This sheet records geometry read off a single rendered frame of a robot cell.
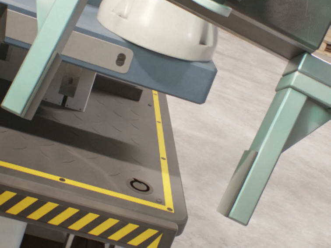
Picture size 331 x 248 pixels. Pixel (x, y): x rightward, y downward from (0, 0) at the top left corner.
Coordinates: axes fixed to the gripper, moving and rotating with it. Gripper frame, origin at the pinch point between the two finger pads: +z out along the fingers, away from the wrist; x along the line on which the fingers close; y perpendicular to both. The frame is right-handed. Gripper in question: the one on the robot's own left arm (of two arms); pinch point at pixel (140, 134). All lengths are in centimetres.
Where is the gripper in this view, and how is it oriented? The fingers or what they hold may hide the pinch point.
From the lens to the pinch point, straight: 31.6
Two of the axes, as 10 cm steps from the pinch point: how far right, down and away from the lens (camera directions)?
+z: -4.4, 9.0, -0.7
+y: 0.9, -0.4, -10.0
